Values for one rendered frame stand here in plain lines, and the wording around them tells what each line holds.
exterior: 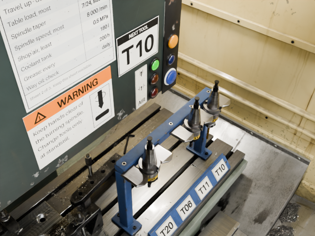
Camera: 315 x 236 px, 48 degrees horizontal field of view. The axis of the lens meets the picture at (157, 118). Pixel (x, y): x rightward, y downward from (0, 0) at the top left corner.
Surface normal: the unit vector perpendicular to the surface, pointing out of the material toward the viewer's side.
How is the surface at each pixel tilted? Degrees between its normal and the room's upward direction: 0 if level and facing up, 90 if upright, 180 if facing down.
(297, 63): 90
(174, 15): 90
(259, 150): 24
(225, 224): 7
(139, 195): 0
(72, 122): 90
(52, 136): 90
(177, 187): 0
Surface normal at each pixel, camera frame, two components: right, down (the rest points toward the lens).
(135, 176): 0.02, -0.73
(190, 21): -0.64, 0.52
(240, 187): -0.24, -0.44
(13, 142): 0.77, 0.45
